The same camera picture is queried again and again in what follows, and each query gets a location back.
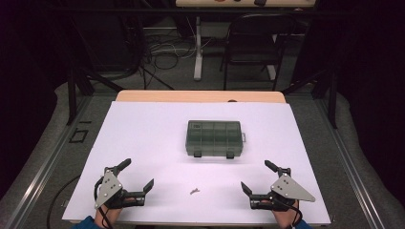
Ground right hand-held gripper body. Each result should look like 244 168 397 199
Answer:
249 167 316 212

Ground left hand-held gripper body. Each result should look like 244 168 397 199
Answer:
94 166 146 210

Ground grey transparent compartment box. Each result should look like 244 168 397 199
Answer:
185 119 247 159

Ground person's left hand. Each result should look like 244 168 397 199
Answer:
94 206 123 229

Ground person's right hand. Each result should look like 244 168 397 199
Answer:
271 203 300 229

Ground white paper sheet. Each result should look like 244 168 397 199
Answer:
61 100 332 226

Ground black metal stand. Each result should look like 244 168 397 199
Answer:
281 68 340 130
65 66 124 127

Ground black tripod legs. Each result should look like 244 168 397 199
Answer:
139 65 176 92

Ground black folding chair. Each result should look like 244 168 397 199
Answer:
219 12 298 92

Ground black curtain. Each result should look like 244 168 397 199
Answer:
0 0 75 199
295 0 405 204

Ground wooden desk with white legs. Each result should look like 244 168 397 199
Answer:
175 0 316 82

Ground black metal crossbar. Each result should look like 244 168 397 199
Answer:
47 7 352 15

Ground left hand-held gripper cable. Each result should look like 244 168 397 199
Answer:
93 177 113 229

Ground hand-held gripper cable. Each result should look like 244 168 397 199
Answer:
280 197 303 228
93 177 113 229

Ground right hand-held gripper cable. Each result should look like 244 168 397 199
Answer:
280 197 303 228

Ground black floor cable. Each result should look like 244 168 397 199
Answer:
46 174 82 229

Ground aluminium floor rail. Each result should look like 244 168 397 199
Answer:
4 94 94 229
313 96 387 229

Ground tangle of floor cables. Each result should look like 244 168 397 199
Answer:
139 15 212 72

